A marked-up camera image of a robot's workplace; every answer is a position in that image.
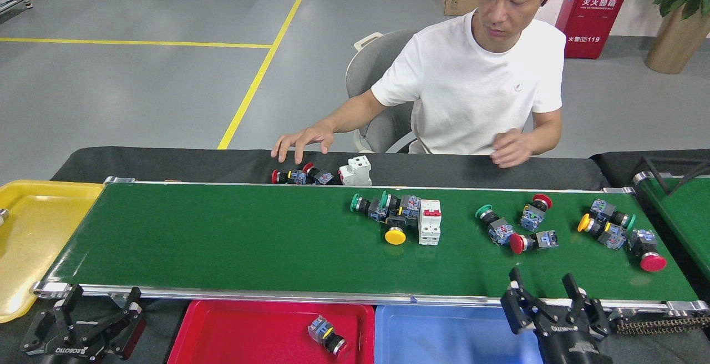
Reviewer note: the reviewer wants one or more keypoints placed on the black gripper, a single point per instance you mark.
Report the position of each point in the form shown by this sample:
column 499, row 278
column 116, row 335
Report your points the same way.
column 568, row 347
column 72, row 350

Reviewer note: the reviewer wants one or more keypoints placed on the yellow push button switch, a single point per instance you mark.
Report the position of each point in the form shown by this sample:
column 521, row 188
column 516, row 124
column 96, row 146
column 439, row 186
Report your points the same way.
column 583, row 223

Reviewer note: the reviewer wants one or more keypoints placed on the green push button switch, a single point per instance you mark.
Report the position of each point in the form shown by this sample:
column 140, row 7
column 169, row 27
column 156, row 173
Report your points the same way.
column 501, row 232
column 602, row 208
column 410, row 207
column 377, row 212

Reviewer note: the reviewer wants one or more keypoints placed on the white circuit breaker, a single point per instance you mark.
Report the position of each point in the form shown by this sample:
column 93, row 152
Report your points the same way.
column 430, row 225
column 355, row 172

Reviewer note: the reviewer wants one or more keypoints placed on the yellow mushroom button switch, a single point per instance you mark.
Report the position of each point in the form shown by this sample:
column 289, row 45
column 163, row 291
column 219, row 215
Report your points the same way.
column 395, row 236

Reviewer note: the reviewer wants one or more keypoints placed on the yellow black selector switch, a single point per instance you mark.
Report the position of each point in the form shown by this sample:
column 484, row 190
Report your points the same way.
column 321, row 330

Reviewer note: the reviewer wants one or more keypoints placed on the person's left forearm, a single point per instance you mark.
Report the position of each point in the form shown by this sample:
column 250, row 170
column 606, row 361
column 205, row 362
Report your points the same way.
column 546, row 136

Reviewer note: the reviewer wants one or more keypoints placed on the person's right forearm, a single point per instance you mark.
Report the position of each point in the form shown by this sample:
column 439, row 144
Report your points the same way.
column 358, row 119

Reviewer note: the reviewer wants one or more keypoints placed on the yellow plastic tray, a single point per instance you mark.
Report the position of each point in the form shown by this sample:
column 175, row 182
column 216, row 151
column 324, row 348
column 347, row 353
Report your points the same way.
column 39, row 242

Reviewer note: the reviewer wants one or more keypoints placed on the short green conveyor belt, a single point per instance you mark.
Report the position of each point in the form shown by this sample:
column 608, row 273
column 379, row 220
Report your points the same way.
column 682, row 214

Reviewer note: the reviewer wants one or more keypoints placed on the long green conveyor belt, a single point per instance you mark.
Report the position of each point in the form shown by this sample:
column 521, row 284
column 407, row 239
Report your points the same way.
column 249, row 242

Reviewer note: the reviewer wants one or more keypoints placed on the person's left hand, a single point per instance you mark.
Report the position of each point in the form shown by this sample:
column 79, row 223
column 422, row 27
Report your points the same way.
column 513, row 147

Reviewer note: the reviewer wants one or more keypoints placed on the person's right hand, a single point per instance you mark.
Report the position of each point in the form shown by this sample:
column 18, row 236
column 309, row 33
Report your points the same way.
column 310, row 137

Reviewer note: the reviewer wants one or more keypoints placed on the blue plastic bin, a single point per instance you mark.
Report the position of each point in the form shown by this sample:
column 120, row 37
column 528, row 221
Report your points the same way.
column 444, row 336

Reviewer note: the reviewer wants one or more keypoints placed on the red plastic bin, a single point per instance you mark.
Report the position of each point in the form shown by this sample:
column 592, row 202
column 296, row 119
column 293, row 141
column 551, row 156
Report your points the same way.
column 244, row 336

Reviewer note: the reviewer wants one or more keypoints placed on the person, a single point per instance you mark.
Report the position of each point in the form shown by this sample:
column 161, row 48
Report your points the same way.
column 477, row 92

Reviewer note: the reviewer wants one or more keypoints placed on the potted green plant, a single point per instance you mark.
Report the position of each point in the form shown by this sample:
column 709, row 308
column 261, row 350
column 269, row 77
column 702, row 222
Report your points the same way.
column 676, row 47

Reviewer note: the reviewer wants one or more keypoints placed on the red fire extinguisher box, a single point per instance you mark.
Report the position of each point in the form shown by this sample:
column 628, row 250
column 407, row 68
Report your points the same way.
column 593, row 20

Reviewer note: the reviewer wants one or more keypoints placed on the grey chair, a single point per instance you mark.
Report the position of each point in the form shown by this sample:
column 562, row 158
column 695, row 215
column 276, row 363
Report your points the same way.
column 377, row 75

